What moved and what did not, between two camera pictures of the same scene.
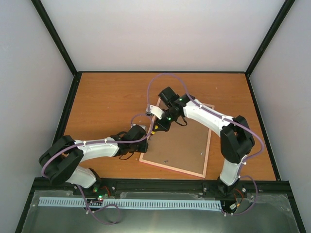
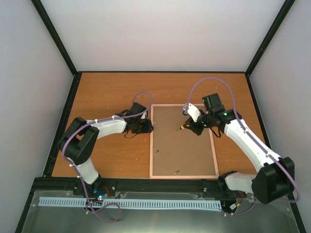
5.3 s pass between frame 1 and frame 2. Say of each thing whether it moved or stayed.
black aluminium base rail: stayed
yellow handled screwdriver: moved
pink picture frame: moved
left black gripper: moved
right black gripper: moved
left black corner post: stayed
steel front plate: stayed
